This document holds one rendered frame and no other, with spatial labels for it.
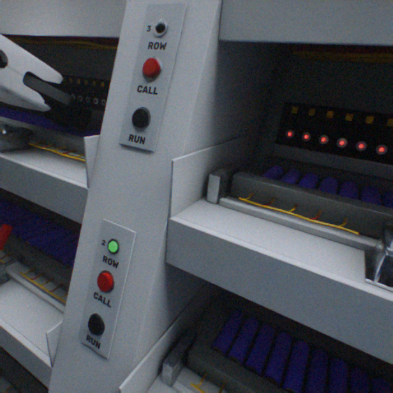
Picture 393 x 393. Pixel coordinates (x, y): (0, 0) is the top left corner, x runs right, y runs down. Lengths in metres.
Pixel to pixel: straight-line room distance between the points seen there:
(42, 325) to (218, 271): 0.26
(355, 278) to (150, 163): 0.17
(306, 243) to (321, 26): 0.15
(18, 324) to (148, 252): 0.23
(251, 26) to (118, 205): 0.18
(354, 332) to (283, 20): 0.22
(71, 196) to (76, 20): 0.19
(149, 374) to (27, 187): 0.24
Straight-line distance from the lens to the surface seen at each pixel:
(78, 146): 0.38
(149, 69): 0.25
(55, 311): 0.43
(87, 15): 0.35
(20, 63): 0.35
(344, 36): 0.23
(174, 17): 0.26
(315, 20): 0.23
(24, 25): 0.44
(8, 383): 0.62
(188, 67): 0.24
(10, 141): 0.43
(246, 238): 0.21
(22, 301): 0.46
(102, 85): 0.54
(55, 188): 0.33
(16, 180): 0.40
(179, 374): 0.35
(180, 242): 0.23
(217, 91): 0.26
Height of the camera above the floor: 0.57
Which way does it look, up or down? 6 degrees down
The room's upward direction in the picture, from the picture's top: 14 degrees clockwise
